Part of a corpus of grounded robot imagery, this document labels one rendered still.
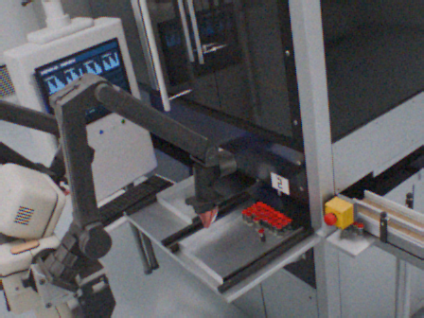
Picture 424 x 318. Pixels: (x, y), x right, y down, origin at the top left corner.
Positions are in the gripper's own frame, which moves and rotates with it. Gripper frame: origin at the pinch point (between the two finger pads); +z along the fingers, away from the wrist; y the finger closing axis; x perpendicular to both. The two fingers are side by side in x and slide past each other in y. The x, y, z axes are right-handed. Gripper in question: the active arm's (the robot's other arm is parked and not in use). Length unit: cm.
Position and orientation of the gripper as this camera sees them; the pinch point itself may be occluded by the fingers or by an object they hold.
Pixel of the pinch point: (206, 225)
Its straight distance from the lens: 149.5
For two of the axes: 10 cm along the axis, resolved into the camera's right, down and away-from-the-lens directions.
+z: 0.4, 9.2, 3.9
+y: 8.1, -2.6, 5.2
